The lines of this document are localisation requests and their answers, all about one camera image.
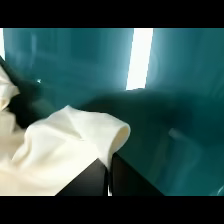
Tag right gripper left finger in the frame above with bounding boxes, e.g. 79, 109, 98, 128
55, 158, 109, 197

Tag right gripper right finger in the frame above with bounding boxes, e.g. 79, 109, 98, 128
110, 152, 165, 197

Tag cream white shirt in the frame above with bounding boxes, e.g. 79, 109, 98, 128
0, 63, 132, 197

